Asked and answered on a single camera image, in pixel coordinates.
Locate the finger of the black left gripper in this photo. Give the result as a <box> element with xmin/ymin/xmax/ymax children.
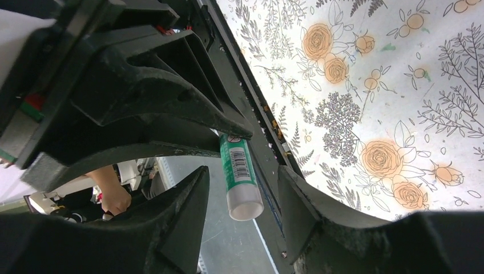
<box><xmin>71</xmin><ymin>28</ymin><xmax>253</xmax><ymax>139</ymax></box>

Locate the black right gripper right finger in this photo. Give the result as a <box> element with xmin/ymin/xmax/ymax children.
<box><xmin>278</xmin><ymin>166</ymin><xmax>483</xmax><ymax>273</ymax></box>

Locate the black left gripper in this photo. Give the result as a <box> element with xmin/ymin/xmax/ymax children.
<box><xmin>1</xmin><ymin>1</ymin><xmax>220</xmax><ymax>192</ymax></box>

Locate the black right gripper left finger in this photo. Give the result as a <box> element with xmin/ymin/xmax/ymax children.
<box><xmin>1</xmin><ymin>166</ymin><xmax>210</xmax><ymax>273</ymax></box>

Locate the green white glue stick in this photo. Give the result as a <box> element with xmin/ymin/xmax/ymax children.
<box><xmin>220</xmin><ymin>134</ymin><xmax>264</xmax><ymax>221</ymax></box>

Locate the operator hand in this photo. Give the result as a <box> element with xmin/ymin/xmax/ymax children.
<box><xmin>99</xmin><ymin>184</ymin><xmax>132</xmax><ymax>216</ymax></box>

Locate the floral patterned table mat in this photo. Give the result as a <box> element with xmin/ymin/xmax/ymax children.
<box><xmin>217</xmin><ymin>1</ymin><xmax>483</xmax><ymax>220</ymax></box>

